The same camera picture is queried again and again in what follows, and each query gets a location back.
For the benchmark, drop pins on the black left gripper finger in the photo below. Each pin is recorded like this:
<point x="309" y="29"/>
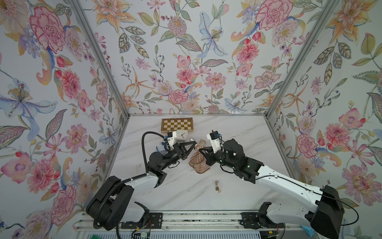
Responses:
<point x="185" y="152"/>
<point x="191" y="143"/>

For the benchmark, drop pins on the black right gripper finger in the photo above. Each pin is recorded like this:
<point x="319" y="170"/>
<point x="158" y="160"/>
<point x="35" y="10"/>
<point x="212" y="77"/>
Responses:
<point x="205" y="151"/>
<point x="202" y="160"/>

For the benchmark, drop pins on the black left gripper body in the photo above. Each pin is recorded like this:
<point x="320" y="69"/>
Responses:
<point x="180" y="149"/>

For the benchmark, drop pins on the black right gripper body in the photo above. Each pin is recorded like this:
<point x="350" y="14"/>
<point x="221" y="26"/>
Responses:
<point x="212" y="155"/>

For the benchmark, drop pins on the brown striped cloth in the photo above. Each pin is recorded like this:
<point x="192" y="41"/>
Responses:
<point x="194" y="163"/>

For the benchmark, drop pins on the blue translucent wristwatch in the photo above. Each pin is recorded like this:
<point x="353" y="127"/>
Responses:
<point x="161" y="148"/>

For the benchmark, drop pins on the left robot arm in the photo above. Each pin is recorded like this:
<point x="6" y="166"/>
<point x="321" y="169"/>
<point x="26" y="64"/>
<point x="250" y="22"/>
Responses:
<point x="112" y="204"/>

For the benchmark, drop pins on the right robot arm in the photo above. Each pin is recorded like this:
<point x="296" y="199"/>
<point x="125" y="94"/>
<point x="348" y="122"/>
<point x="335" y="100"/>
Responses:
<point x="319" y="209"/>

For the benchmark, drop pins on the white square alarm clock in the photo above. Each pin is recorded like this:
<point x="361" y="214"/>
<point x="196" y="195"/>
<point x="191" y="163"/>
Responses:
<point x="182" y="134"/>

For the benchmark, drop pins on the wooden chessboard box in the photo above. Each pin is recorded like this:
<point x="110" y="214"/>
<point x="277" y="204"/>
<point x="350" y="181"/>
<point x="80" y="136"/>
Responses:
<point x="173" y="124"/>

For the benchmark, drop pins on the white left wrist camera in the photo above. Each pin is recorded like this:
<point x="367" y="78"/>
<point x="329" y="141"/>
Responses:
<point x="171" y="138"/>

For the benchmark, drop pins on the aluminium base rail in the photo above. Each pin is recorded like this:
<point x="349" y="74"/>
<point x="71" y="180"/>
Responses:
<point x="191" y="225"/>

